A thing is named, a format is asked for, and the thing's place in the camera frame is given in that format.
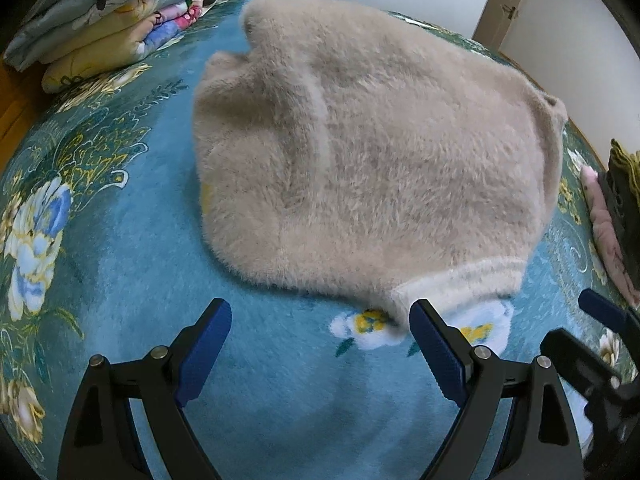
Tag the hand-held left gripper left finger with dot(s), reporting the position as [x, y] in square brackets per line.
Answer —
[205, 350]

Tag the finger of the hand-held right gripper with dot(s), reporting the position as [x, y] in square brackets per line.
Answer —
[575, 360]
[602, 309]

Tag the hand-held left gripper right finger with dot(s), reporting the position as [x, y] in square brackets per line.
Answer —
[435, 350]

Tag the beige fluffy sweater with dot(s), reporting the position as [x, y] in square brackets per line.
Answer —
[375, 160]

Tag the pink garment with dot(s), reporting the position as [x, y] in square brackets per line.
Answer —
[607, 240]

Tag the black garment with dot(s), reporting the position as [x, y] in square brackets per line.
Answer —
[619, 210]

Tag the teal floral blanket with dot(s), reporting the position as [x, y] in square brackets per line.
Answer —
[125, 260]

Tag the olive knitted garment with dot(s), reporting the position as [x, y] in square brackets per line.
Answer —
[627, 160]

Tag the yellow floral quilt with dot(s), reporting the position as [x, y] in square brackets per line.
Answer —
[95, 55]

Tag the colourful floral quilt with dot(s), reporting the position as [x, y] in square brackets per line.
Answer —
[172, 10]

